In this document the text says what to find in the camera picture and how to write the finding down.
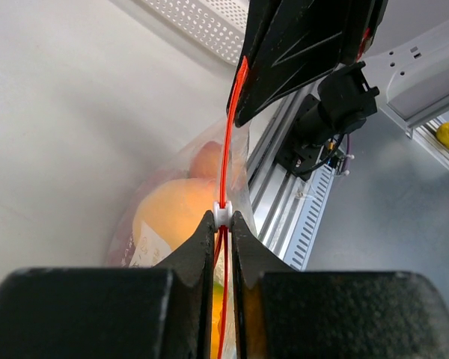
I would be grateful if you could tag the orange fruit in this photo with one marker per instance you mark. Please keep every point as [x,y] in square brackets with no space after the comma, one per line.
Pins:
[174,209]

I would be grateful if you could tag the peach fruit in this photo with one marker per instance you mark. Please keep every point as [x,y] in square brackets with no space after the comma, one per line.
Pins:
[207,162]

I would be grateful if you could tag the aluminium mounting rail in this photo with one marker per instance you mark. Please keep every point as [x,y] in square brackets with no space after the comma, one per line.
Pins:
[276,195]

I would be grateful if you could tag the white perforated plastic basket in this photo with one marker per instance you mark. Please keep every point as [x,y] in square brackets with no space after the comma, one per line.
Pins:
[217,25]

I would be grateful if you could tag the clear zip top bag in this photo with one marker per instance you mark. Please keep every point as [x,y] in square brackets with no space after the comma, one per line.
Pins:
[151,249]

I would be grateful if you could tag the yellow green mango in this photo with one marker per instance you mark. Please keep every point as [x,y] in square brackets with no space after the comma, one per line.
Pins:
[229,344]

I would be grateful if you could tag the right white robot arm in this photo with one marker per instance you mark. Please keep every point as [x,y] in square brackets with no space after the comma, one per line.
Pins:
[403,69]

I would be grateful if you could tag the slotted white cable duct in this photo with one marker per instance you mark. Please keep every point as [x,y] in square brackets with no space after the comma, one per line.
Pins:
[311,208]

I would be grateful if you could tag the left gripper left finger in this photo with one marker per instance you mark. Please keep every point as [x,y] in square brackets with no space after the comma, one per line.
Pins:
[158,312]

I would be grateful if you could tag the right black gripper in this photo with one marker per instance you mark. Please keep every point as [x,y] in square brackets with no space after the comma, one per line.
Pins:
[289,44]

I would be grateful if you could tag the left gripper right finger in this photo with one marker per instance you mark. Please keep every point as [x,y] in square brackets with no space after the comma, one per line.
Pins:
[284,313]

